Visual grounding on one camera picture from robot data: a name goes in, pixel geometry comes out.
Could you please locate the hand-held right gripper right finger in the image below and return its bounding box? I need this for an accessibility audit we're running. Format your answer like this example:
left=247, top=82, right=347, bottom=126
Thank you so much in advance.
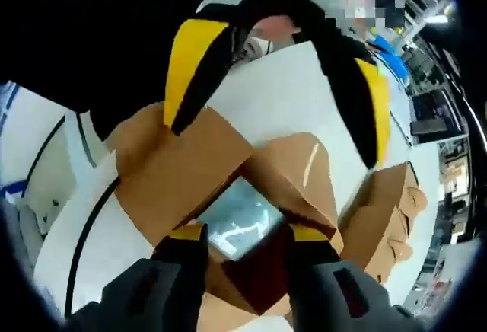
left=288, top=225, right=422, bottom=332

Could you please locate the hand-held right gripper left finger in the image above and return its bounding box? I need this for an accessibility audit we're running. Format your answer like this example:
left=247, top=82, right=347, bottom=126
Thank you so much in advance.
left=67, top=222, right=210, bottom=332

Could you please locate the brown paper box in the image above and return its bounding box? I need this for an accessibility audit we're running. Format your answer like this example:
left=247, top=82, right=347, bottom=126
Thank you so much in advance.
left=107, top=101, right=345, bottom=332
left=337, top=209, right=416, bottom=286
left=355, top=161, right=428, bottom=234

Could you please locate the clear plastic item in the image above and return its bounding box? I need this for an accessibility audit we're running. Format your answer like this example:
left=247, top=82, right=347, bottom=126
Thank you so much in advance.
left=197, top=184, right=286, bottom=263

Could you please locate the dark computer monitor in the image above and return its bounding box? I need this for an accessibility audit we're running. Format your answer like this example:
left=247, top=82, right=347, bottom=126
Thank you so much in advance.
left=410, top=89, right=470, bottom=145

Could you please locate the black cable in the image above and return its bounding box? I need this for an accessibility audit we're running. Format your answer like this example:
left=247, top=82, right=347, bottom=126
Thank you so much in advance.
left=64, top=178, right=123, bottom=318

